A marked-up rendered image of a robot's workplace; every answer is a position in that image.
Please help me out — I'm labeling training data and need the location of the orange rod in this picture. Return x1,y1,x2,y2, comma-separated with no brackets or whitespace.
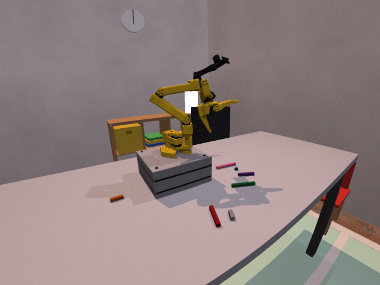
110,194,124,202

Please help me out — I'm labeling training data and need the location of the green rod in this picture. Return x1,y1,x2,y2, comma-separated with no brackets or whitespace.
232,181,255,188

